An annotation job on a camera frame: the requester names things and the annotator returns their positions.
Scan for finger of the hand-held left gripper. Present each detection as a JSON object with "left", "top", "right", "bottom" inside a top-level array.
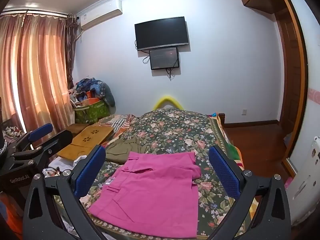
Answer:
[
  {"left": 11, "top": 130, "right": 73, "bottom": 165},
  {"left": 5, "top": 123, "right": 53, "bottom": 155}
]

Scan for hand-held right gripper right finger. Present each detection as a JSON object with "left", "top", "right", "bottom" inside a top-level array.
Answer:
[{"left": 209, "top": 145, "right": 293, "bottom": 240}]

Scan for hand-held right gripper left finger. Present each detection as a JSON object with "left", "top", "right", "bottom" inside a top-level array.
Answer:
[{"left": 22, "top": 145, "right": 107, "bottom": 240}]

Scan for pink pants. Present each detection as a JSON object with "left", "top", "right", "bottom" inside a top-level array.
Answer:
[{"left": 88, "top": 151, "right": 202, "bottom": 238}]

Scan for olive green pants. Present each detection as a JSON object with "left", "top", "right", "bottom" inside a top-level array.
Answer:
[{"left": 105, "top": 136, "right": 148, "bottom": 165}]

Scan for white cloth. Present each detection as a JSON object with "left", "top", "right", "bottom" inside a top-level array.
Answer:
[{"left": 42, "top": 155, "right": 88, "bottom": 178}]

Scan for colourful bed sheet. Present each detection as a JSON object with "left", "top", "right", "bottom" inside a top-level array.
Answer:
[{"left": 209, "top": 112, "right": 244, "bottom": 170}]

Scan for wooden lap desk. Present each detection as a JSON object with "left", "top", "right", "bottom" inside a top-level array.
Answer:
[{"left": 57, "top": 125, "right": 114, "bottom": 161}]

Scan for green storage box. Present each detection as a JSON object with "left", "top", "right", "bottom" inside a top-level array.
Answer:
[{"left": 74, "top": 101, "right": 110, "bottom": 125}]

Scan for striped cloth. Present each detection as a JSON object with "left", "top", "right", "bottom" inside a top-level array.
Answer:
[{"left": 96, "top": 114, "right": 137, "bottom": 143}]

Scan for pink curtain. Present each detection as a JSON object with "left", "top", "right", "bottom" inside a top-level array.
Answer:
[{"left": 0, "top": 9, "right": 73, "bottom": 133}]

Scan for dark floral blanket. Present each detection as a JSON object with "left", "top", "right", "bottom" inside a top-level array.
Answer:
[{"left": 54, "top": 107, "right": 250, "bottom": 240}]

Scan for pile of blue clothes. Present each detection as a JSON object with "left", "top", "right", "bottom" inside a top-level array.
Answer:
[{"left": 69, "top": 77, "right": 116, "bottom": 107}]

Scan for dark patterned curtain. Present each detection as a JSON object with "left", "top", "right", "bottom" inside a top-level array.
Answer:
[{"left": 65, "top": 13, "right": 78, "bottom": 90}]

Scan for yellow foam tube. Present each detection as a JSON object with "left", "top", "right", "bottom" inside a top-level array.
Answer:
[{"left": 153, "top": 95, "right": 185, "bottom": 111}]

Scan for white air conditioner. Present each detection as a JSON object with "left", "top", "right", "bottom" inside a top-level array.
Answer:
[{"left": 79, "top": 0, "right": 123, "bottom": 30}]

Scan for wooden door frame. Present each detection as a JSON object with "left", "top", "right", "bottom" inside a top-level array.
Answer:
[{"left": 274, "top": 0, "right": 308, "bottom": 174}]

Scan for small black wall monitor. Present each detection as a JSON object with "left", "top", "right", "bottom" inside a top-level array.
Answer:
[{"left": 149, "top": 47, "right": 180, "bottom": 70}]

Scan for black wall television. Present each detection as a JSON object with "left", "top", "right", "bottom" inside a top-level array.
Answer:
[{"left": 134, "top": 16, "right": 189, "bottom": 51}]

